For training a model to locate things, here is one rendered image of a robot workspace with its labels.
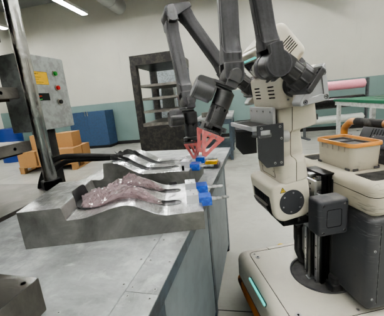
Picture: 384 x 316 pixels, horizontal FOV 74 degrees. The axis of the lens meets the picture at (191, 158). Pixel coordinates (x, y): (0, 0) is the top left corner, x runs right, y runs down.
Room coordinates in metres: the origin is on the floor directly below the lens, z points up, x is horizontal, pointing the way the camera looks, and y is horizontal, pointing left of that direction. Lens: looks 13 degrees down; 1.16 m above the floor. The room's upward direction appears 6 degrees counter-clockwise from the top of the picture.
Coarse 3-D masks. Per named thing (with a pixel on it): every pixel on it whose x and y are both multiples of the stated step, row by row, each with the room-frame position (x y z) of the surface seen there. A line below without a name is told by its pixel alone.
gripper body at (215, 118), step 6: (210, 108) 0.78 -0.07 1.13; (216, 108) 0.78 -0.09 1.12; (222, 108) 0.77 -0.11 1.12; (210, 114) 0.78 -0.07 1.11; (216, 114) 0.77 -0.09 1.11; (222, 114) 0.77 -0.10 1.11; (210, 120) 0.77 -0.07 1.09; (216, 120) 0.77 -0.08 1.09; (222, 120) 0.78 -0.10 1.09; (210, 126) 0.74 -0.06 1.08; (216, 126) 0.74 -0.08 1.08
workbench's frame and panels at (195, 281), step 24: (216, 192) 1.40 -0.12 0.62; (216, 216) 1.34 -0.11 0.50; (192, 240) 0.85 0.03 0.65; (216, 240) 1.29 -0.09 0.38; (192, 264) 0.82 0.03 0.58; (216, 264) 1.23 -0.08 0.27; (168, 288) 0.47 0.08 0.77; (192, 288) 0.79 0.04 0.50; (216, 288) 1.18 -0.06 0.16; (168, 312) 0.57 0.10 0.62; (192, 312) 0.76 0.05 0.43; (216, 312) 1.13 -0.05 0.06
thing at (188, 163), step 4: (184, 160) 1.03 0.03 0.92; (188, 160) 1.02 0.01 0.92; (184, 164) 1.01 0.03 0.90; (188, 164) 1.00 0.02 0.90; (192, 164) 1.00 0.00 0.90; (196, 164) 1.00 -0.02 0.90; (200, 164) 1.01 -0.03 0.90; (204, 164) 1.01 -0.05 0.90; (208, 164) 1.01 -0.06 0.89; (212, 164) 1.00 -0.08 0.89; (192, 168) 1.00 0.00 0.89; (196, 168) 1.00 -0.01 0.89; (200, 168) 1.02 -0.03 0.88
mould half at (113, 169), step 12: (132, 156) 1.16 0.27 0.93; (156, 156) 1.27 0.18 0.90; (108, 168) 1.05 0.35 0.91; (120, 168) 1.03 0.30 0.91; (132, 168) 1.04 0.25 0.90; (180, 168) 1.01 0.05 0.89; (96, 180) 1.07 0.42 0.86; (108, 180) 1.05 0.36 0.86; (156, 180) 0.99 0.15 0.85; (168, 180) 0.98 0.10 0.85; (180, 180) 0.97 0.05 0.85
